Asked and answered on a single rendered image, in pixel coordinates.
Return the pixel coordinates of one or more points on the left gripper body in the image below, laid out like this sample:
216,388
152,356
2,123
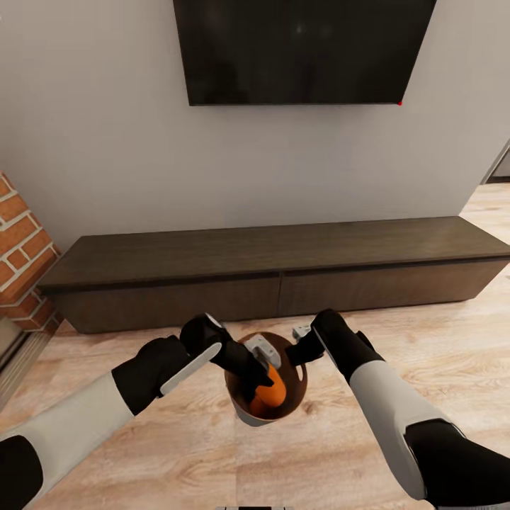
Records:
247,367

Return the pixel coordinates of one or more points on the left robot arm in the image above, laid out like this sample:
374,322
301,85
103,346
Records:
37,454

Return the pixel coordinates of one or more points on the wall mounted tv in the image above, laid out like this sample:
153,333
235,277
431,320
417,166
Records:
287,52

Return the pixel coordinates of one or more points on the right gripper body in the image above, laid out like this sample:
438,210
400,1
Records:
301,353

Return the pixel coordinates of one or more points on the wood fireplace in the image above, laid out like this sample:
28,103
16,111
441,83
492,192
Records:
19,351

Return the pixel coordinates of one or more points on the trash can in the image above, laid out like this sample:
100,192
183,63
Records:
297,388

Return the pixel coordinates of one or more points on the cabinet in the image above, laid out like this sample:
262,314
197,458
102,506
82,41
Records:
124,282

